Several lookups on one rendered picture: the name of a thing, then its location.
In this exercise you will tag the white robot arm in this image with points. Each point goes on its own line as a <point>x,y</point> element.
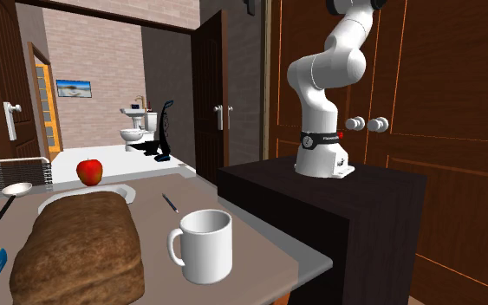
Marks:
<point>320,122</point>

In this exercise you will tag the white plate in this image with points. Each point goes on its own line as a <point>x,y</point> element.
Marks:
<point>127,192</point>

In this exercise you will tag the dark brown open door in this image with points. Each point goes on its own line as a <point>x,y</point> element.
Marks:
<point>209,76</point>

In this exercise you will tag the blue pen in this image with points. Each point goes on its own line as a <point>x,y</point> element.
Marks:
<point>170,203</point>

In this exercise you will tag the white sink with faucet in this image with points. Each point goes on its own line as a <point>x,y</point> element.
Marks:
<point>133,112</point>

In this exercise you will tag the dark wooden robot stand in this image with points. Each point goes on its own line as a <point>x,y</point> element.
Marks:
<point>311,202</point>

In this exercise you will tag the white mug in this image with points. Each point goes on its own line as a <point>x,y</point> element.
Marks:
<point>209,253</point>

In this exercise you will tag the brown bread loaf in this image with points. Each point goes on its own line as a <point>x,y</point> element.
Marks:
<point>78,249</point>

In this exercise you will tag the black vacuum cleaner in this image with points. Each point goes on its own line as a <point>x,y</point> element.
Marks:
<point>165,135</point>

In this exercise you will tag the red apple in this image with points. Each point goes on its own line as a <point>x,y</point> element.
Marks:
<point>89,172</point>

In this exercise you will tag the metal dish rack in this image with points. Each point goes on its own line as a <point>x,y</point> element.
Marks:
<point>11,171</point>

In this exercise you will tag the white toilet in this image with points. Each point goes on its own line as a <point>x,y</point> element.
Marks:
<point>135,133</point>

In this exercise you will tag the framed blue wall picture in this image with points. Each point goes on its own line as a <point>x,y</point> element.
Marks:
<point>73,88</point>

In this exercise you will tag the orange framed glass door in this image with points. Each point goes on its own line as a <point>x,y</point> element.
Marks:
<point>46,110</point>

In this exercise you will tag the brown wooden wardrobe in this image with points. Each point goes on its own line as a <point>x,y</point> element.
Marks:
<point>446,105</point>

